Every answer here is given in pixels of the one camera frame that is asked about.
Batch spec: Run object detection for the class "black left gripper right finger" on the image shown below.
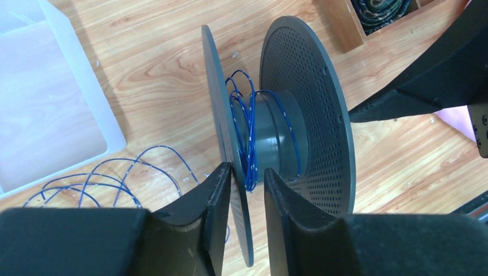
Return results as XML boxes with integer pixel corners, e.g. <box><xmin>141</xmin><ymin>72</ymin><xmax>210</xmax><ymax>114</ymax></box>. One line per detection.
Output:
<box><xmin>264</xmin><ymin>168</ymin><xmax>487</xmax><ymax>275</ymax></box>

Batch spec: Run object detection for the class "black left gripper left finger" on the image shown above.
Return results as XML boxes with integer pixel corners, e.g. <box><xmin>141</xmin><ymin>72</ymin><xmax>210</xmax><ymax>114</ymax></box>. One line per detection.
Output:
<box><xmin>1</xmin><ymin>162</ymin><xmax>232</xmax><ymax>275</ymax></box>

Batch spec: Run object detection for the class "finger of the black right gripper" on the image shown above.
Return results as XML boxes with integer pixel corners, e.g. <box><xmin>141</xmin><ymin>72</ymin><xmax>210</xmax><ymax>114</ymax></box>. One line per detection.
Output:
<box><xmin>349</xmin><ymin>1</ymin><xmax>487</xmax><ymax>122</ymax></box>

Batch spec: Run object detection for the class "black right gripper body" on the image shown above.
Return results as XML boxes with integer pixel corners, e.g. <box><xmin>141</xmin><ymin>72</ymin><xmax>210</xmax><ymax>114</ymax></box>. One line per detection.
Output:
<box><xmin>468</xmin><ymin>102</ymin><xmax>487</xmax><ymax>159</ymax></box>

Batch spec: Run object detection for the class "thin blue cable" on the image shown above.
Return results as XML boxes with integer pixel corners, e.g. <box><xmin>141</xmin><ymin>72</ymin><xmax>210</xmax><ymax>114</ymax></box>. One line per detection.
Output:
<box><xmin>22</xmin><ymin>69</ymin><xmax>302</xmax><ymax>244</ymax></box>

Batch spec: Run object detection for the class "dark grey filament spool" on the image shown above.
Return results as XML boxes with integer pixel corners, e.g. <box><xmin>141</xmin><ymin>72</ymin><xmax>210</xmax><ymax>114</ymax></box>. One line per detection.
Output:
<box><xmin>201</xmin><ymin>16</ymin><xmax>356</xmax><ymax>267</ymax></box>

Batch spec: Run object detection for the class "pink cloth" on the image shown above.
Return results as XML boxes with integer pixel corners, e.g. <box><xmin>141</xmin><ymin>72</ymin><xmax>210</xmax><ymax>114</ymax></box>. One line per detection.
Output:
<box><xmin>435</xmin><ymin>106</ymin><xmax>476</xmax><ymax>142</ymax></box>

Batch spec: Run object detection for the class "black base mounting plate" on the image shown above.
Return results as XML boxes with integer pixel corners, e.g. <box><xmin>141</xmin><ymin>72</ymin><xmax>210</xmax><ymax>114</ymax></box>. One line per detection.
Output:
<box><xmin>452</xmin><ymin>191</ymin><xmax>487</xmax><ymax>225</ymax></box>

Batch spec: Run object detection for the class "wooden compartment organizer tray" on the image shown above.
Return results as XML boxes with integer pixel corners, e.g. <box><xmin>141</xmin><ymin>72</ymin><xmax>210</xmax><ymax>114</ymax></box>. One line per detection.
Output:
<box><xmin>313</xmin><ymin>1</ymin><xmax>469</xmax><ymax>54</ymax></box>

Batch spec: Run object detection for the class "clear plastic divided tray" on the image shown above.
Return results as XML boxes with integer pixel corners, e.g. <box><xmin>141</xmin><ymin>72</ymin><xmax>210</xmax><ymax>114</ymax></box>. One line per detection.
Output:
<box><xmin>1</xmin><ymin>1</ymin><xmax>126</xmax><ymax>198</ymax></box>

